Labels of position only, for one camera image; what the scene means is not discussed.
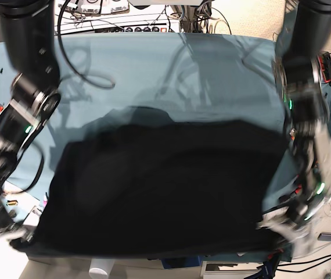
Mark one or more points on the black t-shirt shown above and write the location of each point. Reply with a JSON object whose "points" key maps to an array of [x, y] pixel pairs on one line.
{"points": [[179, 190]]}

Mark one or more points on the pink glue tube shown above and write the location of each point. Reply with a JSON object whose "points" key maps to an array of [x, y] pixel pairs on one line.
{"points": [[45, 200]]}

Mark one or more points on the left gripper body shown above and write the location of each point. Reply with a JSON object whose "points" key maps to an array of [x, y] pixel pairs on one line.
{"points": [[301, 237]]}

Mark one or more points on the clear plastic cup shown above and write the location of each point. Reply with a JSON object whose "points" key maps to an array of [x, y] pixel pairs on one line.
{"points": [[101, 268]]}

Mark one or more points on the white packaged item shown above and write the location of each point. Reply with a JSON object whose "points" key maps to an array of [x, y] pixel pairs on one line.
{"points": [[35, 212]]}

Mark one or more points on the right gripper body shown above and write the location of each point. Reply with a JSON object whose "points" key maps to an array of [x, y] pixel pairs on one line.
{"points": [[20, 231]]}

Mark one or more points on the small battery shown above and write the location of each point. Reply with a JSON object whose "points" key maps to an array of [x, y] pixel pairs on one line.
{"points": [[12, 203]]}

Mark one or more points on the red black clamp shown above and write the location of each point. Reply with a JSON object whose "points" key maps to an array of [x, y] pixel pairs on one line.
{"points": [[325, 64]]}

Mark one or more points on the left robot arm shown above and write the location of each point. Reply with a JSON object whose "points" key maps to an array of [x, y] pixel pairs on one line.
{"points": [[305, 30]]}

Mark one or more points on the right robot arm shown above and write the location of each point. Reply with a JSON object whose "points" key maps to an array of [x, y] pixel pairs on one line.
{"points": [[28, 33]]}

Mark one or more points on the teal table cloth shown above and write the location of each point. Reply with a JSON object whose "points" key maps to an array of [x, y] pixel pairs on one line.
{"points": [[164, 79]]}

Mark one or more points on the blue plastic box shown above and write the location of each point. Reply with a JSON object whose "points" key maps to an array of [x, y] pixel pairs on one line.
{"points": [[181, 262]]}

